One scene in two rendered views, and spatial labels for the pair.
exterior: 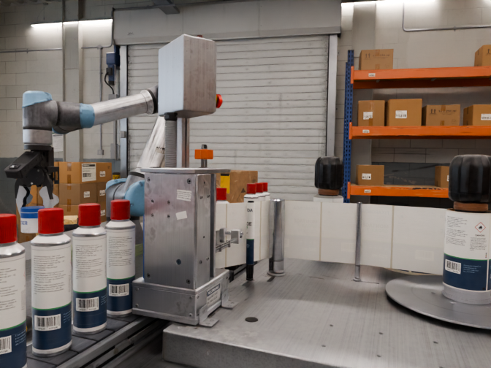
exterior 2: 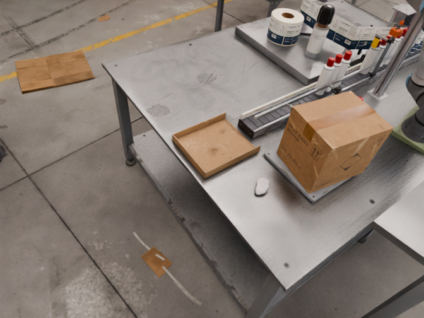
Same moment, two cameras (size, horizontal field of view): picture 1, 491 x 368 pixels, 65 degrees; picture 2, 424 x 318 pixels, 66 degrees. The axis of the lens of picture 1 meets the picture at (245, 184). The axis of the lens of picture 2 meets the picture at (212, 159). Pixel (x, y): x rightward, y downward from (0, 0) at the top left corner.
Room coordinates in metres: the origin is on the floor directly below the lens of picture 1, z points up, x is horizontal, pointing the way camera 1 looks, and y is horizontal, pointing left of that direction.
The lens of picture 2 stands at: (2.98, 0.16, 1.89)
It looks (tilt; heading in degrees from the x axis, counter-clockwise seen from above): 49 degrees down; 208
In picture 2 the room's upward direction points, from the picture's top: 7 degrees clockwise
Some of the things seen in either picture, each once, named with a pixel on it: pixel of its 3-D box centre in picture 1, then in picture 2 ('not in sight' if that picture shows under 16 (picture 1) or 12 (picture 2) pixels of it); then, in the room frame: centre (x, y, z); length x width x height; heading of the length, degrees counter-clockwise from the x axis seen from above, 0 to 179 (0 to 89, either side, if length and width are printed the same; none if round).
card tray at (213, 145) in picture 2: not in sight; (216, 142); (2.07, -0.31, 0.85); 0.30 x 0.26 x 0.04; 159
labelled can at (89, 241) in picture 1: (90, 266); (418, 36); (0.62, 0.25, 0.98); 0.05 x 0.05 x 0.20
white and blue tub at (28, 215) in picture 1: (34, 219); not in sight; (1.11, 0.61, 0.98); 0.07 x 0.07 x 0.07
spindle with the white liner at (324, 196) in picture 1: (328, 207); (320, 31); (1.12, -0.24, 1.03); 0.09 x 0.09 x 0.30
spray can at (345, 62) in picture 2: (250, 212); (341, 70); (1.33, -0.02, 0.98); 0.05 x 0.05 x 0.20
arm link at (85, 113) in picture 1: (72, 116); not in sight; (1.21, 0.54, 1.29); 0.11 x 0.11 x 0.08; 39
